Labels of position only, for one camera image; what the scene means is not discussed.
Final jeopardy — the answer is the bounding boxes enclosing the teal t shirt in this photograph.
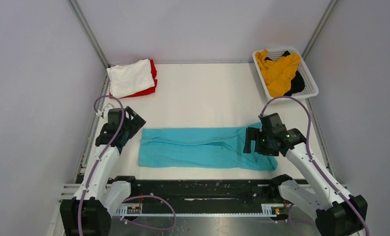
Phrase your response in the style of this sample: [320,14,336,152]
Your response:
[139,126,278,172]

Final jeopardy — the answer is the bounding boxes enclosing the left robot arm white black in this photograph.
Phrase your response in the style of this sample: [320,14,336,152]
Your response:
[59,106,146,236]

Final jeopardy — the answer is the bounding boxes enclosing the yellow t shirt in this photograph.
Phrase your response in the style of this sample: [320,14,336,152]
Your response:
[255,49,302,98]

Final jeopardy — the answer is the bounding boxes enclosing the folded red t shirt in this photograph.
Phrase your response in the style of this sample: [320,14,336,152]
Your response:
[109,59,158,99]

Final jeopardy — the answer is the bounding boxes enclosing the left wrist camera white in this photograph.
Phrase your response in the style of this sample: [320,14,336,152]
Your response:
[96,103,114,118]

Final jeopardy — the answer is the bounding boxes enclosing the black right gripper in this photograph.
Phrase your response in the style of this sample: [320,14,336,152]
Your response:
[243,126,279,156]

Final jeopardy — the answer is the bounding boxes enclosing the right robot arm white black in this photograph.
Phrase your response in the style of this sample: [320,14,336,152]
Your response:
[243,113,369,236]

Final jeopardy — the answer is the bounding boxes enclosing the white slotted cable duct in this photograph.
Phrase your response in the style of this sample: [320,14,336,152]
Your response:
[113,203,279,217]

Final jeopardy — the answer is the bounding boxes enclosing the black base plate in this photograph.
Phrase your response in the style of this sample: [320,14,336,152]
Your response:
[107,176,284,207]

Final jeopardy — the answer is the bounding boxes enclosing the white plastic basket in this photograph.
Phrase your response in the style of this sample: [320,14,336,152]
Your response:
[252,48,319,100]

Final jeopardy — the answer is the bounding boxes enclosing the folded white t shirt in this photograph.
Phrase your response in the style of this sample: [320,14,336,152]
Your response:
[106,59,156,99]

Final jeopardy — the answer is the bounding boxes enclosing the black t shirt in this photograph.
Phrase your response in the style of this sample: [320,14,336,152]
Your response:
[265,50,306,97]

